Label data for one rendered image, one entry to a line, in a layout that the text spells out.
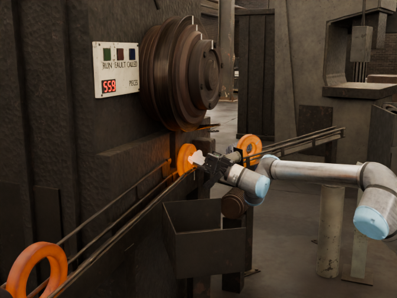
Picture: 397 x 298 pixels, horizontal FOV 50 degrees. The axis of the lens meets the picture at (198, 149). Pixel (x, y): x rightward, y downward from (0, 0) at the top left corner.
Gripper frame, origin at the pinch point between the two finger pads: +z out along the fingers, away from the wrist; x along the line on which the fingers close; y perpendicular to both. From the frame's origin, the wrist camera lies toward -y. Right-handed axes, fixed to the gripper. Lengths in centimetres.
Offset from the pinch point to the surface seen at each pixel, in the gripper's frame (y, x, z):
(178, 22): 55, 15, 15
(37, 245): 0, 93, 0
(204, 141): 5.1, -17.1, 0.3
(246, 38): 33, -406, 106
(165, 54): 43, 24, 12
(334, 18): 84, -261, -10
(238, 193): -15.6, -25.1, -21.9
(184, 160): 1.3, 6.8, -0.7
